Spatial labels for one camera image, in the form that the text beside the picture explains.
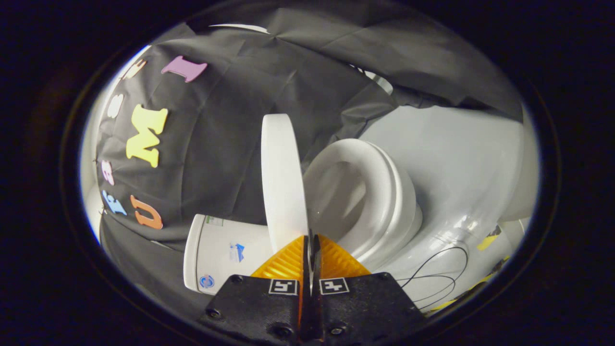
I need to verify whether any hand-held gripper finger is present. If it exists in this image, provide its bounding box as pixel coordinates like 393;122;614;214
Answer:
311;235;428;344
199;235;313;344

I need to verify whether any white toilet lid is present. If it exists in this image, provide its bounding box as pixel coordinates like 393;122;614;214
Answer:
261;113;310;254

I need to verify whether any white toilet bowl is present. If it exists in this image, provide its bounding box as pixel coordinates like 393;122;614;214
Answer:
356;144;424;271

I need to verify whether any black backdrop cloth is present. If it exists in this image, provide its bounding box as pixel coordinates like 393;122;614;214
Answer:
95;9;524;310

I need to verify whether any yellow and black tape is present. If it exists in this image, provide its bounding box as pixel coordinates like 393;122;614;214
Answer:
477;225;503;251

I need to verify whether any thin black cable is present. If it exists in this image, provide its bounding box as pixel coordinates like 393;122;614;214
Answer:
396;246;469;311

